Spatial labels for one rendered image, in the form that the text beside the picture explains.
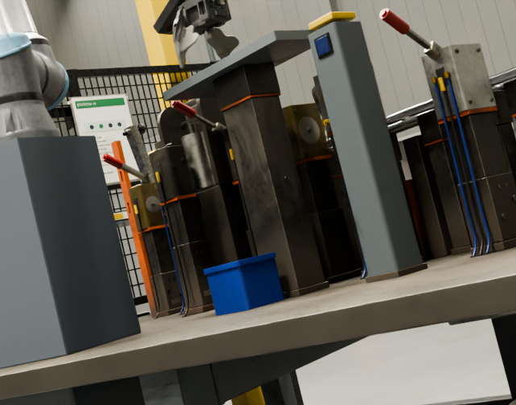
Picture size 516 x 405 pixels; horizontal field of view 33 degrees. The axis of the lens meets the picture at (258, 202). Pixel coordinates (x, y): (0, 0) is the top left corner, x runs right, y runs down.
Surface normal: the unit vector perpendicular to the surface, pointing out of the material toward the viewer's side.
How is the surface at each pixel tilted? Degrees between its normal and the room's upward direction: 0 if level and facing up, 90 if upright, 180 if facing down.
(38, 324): 90
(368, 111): 90
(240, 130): 90
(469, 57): 90
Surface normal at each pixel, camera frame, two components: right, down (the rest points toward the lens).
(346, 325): -0.55, 0.08
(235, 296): -0.75, 0.15
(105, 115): 0.61, -0.20
